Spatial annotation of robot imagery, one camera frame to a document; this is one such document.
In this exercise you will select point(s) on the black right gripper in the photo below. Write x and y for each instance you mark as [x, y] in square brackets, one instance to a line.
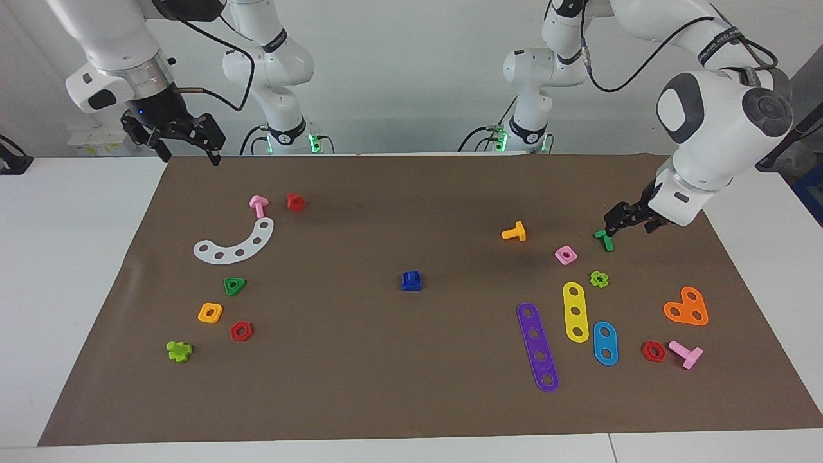
[161, 116]

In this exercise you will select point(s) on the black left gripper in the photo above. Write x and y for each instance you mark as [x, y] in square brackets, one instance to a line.
[649, 215]

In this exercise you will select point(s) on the blue square plastic nut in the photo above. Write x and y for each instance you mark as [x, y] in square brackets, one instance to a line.
[411, 276]

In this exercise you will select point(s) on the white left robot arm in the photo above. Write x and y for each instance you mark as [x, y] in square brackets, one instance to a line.
[707, 128]

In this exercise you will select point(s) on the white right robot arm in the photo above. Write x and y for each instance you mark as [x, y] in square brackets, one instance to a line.
[116, 38]

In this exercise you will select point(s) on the green plastic screw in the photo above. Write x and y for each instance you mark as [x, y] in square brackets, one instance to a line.
[607, 243]

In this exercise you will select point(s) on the green cross-shaped nut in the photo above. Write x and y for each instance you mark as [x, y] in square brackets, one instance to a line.
[593, 280]

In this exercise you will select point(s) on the pink square plastic nut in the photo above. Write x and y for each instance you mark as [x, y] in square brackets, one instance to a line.
[559, 258]

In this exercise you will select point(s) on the pink plastic screw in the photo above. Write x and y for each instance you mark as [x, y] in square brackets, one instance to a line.
[689, 355]
[258, 209]

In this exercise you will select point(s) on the orange plastic screw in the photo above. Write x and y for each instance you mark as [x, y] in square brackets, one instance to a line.
[514, 233]

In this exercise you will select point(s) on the red plastic screw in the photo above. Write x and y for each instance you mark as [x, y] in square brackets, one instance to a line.
[296, 203]

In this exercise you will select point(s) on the red hexagonal plastic nut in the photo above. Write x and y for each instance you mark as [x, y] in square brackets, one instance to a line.
[234, 333]
[645, 352]

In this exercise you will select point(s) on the green triangular plastic nut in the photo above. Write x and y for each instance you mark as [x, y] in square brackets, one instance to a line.
[236, 290]

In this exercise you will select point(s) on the orange square plastic nut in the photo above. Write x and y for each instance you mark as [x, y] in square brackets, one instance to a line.
[203, 317]

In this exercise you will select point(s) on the white cardboard box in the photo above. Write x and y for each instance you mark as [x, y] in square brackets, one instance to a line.
[96, 141]

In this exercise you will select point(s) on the yellow three-hole plate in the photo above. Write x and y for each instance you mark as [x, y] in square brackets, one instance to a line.
[574, 302]

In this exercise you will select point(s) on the orange heart-shaped plate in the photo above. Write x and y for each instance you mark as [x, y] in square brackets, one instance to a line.
[685, 307]

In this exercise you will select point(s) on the white curved five-hole plate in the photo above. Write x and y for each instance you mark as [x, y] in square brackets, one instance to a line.
[247, 247]

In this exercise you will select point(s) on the blue two-hole plate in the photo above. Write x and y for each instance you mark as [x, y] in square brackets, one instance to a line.
[605, 343]

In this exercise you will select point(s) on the purple four-hole plate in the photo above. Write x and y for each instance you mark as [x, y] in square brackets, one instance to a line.
[537, 344]

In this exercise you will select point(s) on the black desktop device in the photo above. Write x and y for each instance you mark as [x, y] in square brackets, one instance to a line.
[14, 162]

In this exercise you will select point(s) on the blue crate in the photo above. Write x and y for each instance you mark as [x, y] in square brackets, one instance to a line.
[811, 193]

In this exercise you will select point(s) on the lime green cross piece left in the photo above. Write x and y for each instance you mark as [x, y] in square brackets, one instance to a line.
[179, 352]

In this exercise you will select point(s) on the black tripod stand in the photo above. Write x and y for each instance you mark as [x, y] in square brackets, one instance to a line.
[804, 138]

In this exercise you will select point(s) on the brown table mat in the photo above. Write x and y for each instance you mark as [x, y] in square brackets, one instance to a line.
[411, 373]

